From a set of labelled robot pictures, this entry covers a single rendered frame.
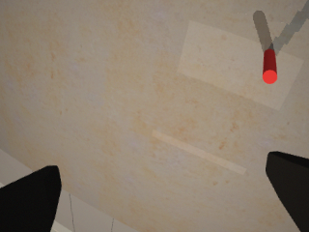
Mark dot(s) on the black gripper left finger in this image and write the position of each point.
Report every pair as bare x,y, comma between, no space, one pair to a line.
30,204

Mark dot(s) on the red peg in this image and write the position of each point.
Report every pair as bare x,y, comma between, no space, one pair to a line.
269,68

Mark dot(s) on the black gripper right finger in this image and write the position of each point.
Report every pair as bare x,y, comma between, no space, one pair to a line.
290,177

